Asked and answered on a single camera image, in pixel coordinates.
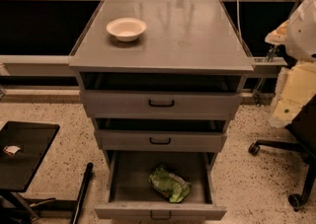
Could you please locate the green rice chip bag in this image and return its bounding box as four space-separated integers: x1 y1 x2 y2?
148 166 191 203

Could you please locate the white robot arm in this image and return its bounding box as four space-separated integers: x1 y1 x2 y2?
265 0 316 128

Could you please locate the grey drawer cabinet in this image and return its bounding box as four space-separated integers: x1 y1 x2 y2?
70 0 254 160

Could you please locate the top grey drawer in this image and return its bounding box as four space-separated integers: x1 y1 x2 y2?
80 72 241 120

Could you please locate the grey drawer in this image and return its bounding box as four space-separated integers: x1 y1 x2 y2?
80 72 241 120
95 151 226 221
95 118 227 152

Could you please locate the middle grey drawer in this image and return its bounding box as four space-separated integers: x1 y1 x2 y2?
95 118 227 152

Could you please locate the bottom grey drawer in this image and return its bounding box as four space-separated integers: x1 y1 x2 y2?
95 151 226 221

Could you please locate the white paper bowl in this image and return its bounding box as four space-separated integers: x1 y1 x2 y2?
106 18 147 42

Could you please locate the metal diagonal rod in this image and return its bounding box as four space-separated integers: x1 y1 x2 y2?
252 0 316 105

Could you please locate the black pole on floor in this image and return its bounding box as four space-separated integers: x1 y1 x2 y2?
70 162 94 224

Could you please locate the black office chair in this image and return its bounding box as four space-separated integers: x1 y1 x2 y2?
248 95 316 211

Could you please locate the small white paper scrap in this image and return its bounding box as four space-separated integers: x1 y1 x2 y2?
3 146 21 157

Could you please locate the black side table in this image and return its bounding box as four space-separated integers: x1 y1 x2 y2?
0 121 60 224

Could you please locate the white cable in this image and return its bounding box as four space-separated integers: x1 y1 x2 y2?
228 0 245 46

